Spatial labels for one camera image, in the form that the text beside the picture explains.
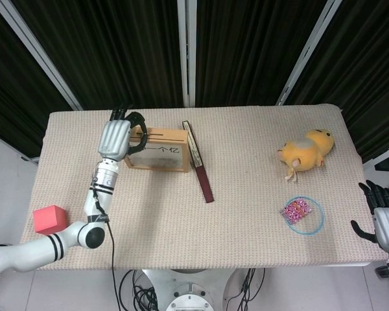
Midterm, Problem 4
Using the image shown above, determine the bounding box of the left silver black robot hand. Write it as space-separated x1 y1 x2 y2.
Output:
98 108 148 162

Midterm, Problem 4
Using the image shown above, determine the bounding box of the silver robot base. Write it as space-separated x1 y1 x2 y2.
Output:
141 268 238 311

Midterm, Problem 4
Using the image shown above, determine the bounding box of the wooden framed money box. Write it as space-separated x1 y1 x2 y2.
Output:
116 126 191 173

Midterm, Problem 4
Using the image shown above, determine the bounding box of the white table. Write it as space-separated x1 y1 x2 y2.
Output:
32 257 389 271

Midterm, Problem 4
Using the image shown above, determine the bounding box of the black curtain panel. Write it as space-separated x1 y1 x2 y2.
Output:
287 0 389 163
0 0 77 156
194 0 328 108
11 0 185 111

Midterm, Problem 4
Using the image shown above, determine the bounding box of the dark red folded fan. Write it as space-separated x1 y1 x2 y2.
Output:
182 120 215 204

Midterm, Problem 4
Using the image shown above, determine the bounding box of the purple patterned packet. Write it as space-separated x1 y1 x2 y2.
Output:
280 200 313 225

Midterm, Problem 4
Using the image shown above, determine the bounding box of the red cube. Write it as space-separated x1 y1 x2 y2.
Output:
32 205 68 235

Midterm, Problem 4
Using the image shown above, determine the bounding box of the yellow plush toy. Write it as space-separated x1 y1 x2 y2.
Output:
276 128 336 183

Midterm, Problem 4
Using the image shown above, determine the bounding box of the beige woven tablecloth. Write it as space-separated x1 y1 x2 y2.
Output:
19 103 389 271

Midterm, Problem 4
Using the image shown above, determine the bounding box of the thin blue ring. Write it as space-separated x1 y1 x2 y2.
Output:
283 194 325 236

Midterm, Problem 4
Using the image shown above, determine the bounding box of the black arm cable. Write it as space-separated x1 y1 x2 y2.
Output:
90 176 121 311

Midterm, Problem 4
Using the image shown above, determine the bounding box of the white metal frame post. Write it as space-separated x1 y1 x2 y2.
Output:
0 0 84 111
177 0 197 108
275 0 344 106

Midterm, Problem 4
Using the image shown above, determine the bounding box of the black floor cable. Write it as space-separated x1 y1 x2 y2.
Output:
225 268 266 311
121 268 159 311

